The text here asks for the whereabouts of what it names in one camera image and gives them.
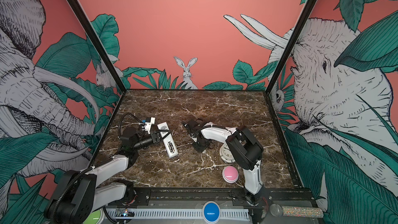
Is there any white remote control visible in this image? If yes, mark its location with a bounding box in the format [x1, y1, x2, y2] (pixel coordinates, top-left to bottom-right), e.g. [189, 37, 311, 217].
[157, 122, 178, 158]

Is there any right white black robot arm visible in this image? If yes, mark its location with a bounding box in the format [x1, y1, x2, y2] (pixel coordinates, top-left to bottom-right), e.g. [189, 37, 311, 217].
[182, 119, 264, 205]

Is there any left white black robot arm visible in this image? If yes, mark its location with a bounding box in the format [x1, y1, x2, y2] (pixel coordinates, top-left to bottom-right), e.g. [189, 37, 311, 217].
[44, 127, 171, 224]

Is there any white round alarm clock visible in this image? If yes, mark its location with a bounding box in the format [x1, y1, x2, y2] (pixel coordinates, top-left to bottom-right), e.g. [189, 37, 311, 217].
[219, 144, 235, 163]

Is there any pink round push button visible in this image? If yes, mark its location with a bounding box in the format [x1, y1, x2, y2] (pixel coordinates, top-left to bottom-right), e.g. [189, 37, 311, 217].
[222, 166, 239, 184]

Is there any small green circuit board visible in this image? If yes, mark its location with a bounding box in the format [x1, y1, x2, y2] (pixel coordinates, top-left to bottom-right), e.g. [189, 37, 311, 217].
[115, 208, 135, 218]

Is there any green round push button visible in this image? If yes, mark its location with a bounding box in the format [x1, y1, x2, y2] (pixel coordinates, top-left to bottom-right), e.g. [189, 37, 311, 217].
[83, 209, 105, 224]

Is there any blue round push button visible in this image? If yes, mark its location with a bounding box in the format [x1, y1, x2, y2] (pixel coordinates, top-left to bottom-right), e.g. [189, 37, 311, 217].
[202, 201, 221, 224]

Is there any glittery silver microphone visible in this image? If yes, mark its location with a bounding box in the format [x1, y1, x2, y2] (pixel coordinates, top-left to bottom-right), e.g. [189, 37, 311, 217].
[269, 204, 324, 219]

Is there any black front mounting rail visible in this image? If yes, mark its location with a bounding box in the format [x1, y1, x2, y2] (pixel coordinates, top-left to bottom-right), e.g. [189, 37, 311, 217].
[128, 187, 313, 207]

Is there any white slotted cable duct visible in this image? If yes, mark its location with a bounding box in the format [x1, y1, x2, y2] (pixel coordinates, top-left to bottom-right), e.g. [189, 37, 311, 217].
[107, 208, 250, 221]

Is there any left black frame post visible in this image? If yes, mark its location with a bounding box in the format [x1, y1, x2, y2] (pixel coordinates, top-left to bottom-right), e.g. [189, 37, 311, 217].
[51, 0, 126, 93]

